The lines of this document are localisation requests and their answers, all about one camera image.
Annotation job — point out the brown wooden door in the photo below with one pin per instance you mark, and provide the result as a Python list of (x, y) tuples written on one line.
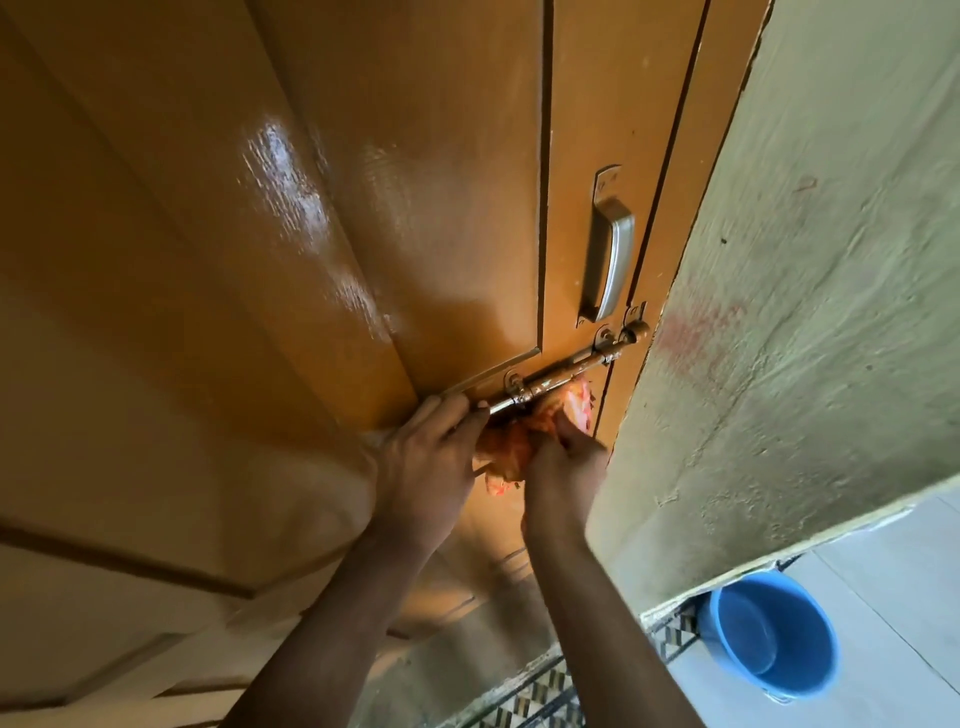
[(300, 300)]

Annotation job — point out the person's right forearm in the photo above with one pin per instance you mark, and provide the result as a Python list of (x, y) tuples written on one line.
[(607, 637)]

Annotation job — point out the person's left hand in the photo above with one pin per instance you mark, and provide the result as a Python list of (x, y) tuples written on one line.
[(424, 480)]

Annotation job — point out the person's left fingers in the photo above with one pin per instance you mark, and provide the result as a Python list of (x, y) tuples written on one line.
[(450, 420)]

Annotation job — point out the person's right fingers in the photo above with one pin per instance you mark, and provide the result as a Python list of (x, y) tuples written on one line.
[(574, 435)]

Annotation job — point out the person's right hand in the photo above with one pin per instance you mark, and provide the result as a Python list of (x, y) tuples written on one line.
[(562, 480)]

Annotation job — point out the orange cleaning cloth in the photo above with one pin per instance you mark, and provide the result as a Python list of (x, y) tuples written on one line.
[(517, 446)]

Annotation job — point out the blue plastic bucket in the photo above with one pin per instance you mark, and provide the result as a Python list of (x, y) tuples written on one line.
[(772, 637)]

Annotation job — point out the person's left forearm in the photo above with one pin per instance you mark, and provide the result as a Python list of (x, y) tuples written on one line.
[(337, 637)]

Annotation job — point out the metal sliding door bolt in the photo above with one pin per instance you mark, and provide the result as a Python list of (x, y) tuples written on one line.
[(562, 371)]

